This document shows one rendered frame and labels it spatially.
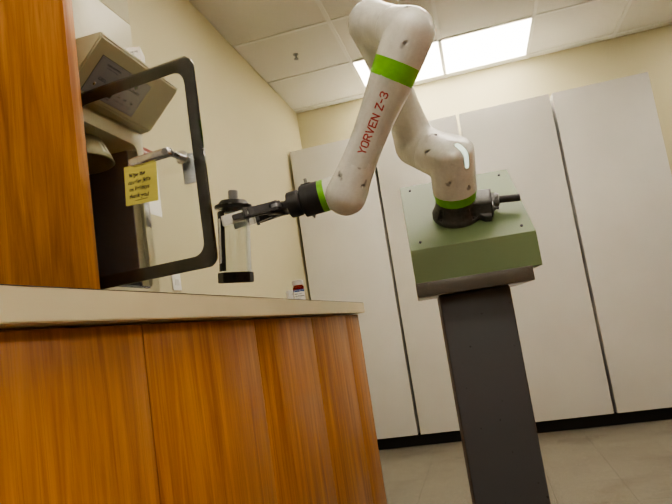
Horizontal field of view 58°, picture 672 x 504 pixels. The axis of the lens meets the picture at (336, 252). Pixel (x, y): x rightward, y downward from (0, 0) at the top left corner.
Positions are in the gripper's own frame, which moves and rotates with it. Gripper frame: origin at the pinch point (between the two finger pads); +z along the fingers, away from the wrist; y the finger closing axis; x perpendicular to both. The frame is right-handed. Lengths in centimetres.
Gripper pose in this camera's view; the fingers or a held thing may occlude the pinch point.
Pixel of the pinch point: (235, 220)
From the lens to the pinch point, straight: 177.5
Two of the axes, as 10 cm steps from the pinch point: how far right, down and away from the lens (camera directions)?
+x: 2.5, 9.6, -1.0
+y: -1.7, -0.5, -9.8
